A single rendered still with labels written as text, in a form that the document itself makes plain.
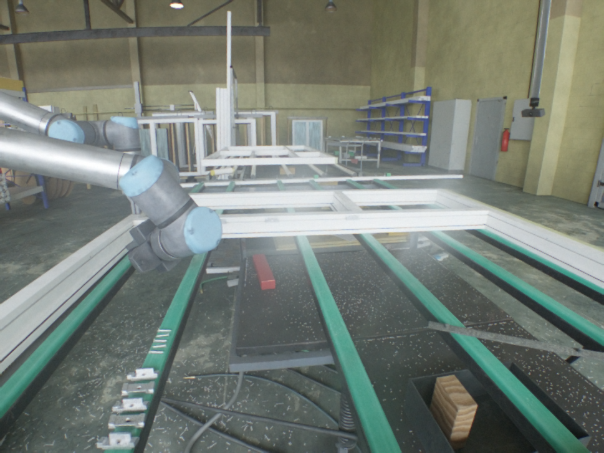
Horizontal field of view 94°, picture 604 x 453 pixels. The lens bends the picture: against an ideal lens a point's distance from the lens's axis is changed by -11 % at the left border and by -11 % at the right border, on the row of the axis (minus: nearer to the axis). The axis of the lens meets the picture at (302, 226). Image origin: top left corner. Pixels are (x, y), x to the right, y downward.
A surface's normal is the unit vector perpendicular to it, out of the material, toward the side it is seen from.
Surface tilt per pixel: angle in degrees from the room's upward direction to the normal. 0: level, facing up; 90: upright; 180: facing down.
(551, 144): 90
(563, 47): 90
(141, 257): 68
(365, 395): 0
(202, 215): 73
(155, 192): 84
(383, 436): 0
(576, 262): 90
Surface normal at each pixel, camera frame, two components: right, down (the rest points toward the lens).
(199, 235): 0.81, -0.11
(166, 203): 0.47, 0.17
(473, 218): 0.11, 0.30
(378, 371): 0.00, -0.95
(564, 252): -0.99, 0.04
